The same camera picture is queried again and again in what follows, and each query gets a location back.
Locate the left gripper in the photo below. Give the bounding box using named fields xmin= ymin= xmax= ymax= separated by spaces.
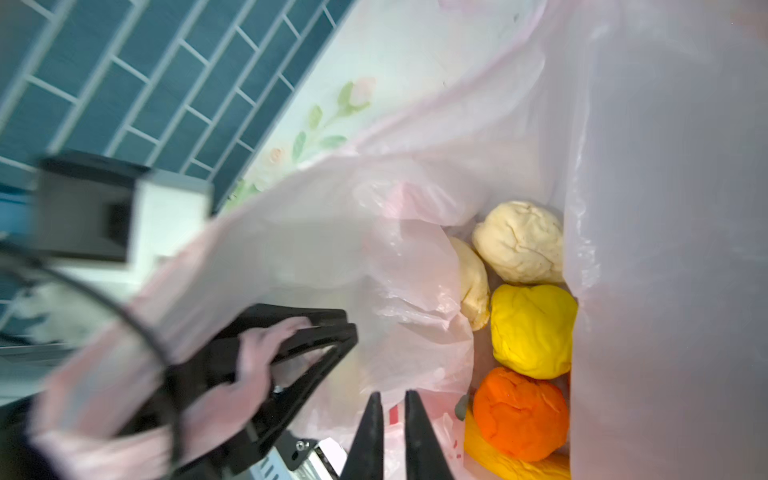
xmin=0 ymin=359 xmax=199 ymax=480

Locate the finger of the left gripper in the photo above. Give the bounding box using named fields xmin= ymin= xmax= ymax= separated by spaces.
xmin=209 ymin=304 xmax=348 ymax=372
xmin=179 ymin=323 xmax=358 ymax=474

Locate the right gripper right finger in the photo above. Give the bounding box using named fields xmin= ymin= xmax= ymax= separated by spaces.
xmin=405 ymin=390 xmax=454 ymax=480

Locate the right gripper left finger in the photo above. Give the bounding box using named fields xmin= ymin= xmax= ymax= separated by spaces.
xmin=339 ymin=392 xmax=384 ymax=480

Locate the orange fake fruit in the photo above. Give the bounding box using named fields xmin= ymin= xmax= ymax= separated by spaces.
xmin=472 ymin=367 xmax=570 ymax=462

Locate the cream fake fruit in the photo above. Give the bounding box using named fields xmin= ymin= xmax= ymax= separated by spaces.
xmin=449 ymin=237 xmax=491 ymax=331
xmin=472 ymin=201 xmax=564 ymax=284

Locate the pink plastic bag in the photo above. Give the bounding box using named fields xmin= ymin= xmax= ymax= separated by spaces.
xmin=26 ymin=0 xmax=768 ymax=480

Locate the yellow banana fake fruit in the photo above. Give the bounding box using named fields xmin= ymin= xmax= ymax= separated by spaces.
xmin=464 ymin=411 xmax=571 ymax=479

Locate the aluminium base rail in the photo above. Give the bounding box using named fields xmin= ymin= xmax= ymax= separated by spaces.
xmin=249 ymin=431 xmax=348 ymax=480

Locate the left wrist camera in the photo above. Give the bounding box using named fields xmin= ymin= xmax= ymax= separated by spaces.
xmin=32 ymin=151 xmax=213 ymax=289

